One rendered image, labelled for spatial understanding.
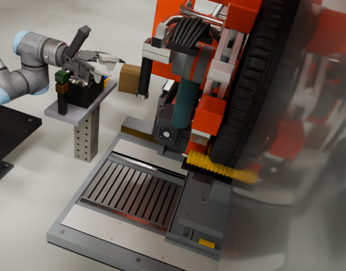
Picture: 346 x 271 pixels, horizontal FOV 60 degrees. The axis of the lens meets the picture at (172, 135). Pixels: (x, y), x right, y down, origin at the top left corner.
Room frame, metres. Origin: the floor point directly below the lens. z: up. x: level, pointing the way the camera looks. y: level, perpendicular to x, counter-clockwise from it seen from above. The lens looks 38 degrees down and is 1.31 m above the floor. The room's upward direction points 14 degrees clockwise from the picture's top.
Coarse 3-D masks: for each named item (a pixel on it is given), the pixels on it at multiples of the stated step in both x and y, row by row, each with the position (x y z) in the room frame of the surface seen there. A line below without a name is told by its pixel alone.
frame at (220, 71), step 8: (224, 32) 0.85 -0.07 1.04; (240, 32) 0.85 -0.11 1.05; (224, 40) 0.83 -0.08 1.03; (240, 40) 0.84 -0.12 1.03; (216, 56) 0.80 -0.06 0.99; (232, 56) 0.80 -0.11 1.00; (216, 64) 0.78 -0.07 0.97; (224, 64) 0.78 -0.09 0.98; (232, 64) 0.79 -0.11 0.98; (208, 72) 0.78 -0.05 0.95; (216, 72) 0.77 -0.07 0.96; (224, 72) 0.77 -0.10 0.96; (232, 72) 0.77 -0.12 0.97; (208, 80) 0.77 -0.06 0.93; (216, 80) 0.77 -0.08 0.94; (224, 80) 0.77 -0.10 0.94; (208, 88) 0.77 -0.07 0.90; (224, 88) 0.76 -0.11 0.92; (192, 136) 0.82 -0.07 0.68; (200, 136) 0.78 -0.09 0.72; (208, 136) 0.76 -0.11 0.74; (200, 144) 0.92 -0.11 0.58
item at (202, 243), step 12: (180, 192) 1.03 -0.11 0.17; (180, 204) 0.97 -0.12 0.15; (168, 228) 0.81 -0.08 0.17; (180, 228) 0.83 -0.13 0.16; (168, 240) 0.79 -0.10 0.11; (180, 240) 0.78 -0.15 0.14; (192, 240) 0.78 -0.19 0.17; (204, 240) 0.78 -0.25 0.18; (216, 240) 0.82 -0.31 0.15; (204, 252) 0.77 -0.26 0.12; (216, 252) 0.76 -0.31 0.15
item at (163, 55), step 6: (144, 42) 0.87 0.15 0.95; (150, 42) 0.88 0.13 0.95; (144, 48) 0.87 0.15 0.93; (150, 48) 0.87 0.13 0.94; (156, 48) 0.87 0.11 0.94; (162, 48) 0.86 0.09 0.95; (144, 54) 0.87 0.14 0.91; (150, 54) 0.87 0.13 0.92; (156, 54) 0.87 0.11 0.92; (162, 54) 0.86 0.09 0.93; (168, 54) 0.86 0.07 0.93; (156, 60) 0.87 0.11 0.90; (162, 60) 0.86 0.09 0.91; (168, 60) 0.86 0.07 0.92
